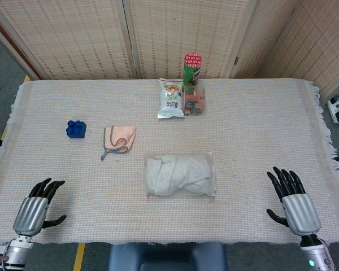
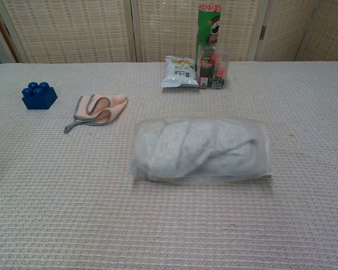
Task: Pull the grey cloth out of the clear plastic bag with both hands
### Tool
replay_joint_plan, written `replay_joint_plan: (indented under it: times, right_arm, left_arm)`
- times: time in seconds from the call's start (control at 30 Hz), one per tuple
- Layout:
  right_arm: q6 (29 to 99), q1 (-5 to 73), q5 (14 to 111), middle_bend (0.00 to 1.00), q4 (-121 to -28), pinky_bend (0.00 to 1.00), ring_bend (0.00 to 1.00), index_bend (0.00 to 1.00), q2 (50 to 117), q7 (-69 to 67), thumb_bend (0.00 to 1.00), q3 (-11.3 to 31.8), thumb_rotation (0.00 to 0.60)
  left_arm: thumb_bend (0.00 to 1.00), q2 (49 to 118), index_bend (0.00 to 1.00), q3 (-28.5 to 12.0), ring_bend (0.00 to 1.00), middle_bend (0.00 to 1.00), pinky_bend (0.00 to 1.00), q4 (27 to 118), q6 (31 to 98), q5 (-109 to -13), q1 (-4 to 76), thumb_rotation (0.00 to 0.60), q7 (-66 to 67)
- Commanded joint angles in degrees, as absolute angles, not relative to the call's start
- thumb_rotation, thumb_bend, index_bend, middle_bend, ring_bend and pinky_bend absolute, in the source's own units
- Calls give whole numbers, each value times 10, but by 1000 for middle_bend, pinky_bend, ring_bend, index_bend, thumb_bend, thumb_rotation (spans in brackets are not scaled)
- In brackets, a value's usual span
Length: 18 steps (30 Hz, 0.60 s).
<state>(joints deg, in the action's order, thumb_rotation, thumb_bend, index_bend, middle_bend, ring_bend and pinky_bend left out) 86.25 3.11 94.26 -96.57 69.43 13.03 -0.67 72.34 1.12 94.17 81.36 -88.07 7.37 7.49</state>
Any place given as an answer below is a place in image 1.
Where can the white woven tablecloth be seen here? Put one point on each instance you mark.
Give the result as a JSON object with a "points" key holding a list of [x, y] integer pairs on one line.
{"points": [[243, 135]]}

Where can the blue toy building block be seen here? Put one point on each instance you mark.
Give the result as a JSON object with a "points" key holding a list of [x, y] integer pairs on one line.
{"points": [[75, 130]]}

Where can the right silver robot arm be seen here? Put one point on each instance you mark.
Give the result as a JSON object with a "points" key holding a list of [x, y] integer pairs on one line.
{"points": [[315, 254]]}

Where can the grey garment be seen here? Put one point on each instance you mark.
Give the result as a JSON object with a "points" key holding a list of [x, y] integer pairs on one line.
{"points": [[178, 176]]}

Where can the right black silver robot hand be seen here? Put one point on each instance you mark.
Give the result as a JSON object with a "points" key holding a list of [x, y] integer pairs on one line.
{"points": [[300, 211]]}

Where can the white power strip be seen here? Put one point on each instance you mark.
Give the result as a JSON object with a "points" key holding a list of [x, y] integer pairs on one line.
{"points": [[337, 110]]}

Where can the green Pringles can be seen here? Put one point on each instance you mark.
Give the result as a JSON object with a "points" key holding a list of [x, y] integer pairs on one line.
{"points": [[192, 67]]}

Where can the pink cloth with grey trim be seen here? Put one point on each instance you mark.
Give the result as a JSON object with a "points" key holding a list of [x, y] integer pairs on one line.
{"points": [[121, 137]]}

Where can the clear plastic box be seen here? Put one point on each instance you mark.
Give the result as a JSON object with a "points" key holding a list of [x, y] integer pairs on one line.
{"points": [[195, 104]]}

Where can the transparent plastic zip bag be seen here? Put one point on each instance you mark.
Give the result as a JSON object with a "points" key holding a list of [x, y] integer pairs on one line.
{"points": [[209, 158]]}

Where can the white snack packet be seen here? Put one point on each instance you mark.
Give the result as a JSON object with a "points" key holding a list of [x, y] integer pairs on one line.
{"points": [[171, 98]]}

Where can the woven folding screen panel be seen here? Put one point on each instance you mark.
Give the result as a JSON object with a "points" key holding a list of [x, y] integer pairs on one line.
{"points": [[186, 28], [73, 36], [322, 42], [265, 36]]}

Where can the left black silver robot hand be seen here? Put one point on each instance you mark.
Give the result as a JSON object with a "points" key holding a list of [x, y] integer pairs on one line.
{"points": [[31, 214]]}

